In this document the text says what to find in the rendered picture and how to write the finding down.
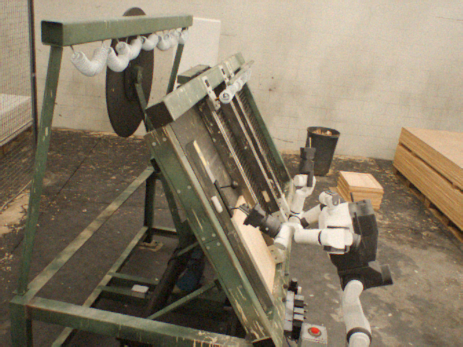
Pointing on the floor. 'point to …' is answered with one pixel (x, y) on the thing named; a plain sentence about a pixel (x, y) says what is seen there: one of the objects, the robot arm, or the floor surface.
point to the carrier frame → (156, 330)
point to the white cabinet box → (200, 45)
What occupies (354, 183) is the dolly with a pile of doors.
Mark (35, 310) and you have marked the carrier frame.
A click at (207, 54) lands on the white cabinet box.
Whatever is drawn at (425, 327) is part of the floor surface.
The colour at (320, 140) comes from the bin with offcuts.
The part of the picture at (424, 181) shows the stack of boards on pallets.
